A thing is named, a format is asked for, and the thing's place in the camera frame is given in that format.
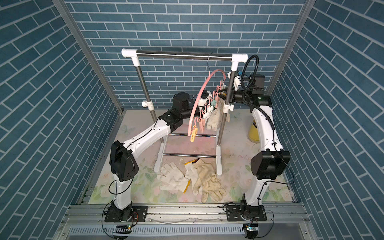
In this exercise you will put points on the white cotton glove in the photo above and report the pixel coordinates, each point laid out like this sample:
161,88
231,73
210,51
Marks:
173,179
212,121
220,112

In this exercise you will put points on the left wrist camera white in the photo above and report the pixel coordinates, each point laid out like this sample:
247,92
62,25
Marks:
204,97

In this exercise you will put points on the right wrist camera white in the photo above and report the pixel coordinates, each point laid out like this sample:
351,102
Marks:
237,81

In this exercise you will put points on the aluminium front rail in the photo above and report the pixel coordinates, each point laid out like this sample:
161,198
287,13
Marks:
285,221

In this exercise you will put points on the dirty beige cotton glove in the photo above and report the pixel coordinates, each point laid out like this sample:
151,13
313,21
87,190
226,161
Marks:
208,181

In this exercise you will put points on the pink clip hanger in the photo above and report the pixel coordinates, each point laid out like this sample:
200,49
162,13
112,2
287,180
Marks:
192,130

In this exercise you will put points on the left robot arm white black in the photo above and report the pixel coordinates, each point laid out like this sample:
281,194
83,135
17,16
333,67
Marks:
123,155

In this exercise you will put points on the white glove yellow cuff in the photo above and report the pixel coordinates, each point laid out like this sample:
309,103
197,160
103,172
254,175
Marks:
192,175

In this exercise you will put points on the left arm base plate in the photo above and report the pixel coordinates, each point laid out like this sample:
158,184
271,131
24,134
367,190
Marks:
134,214

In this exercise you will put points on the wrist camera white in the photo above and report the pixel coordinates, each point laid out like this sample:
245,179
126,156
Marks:
204,97
237,81

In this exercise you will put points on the yellow cup with pens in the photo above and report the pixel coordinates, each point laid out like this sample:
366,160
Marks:
253,134

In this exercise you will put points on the metal clothes drying rack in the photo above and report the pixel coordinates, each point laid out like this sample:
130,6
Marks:
235,59

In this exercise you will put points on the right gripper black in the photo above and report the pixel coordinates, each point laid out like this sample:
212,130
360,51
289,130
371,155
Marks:
233,95

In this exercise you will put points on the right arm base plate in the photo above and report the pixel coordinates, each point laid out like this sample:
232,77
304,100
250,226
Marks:
245,213

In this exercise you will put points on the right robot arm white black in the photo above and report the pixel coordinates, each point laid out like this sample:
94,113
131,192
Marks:
272,159

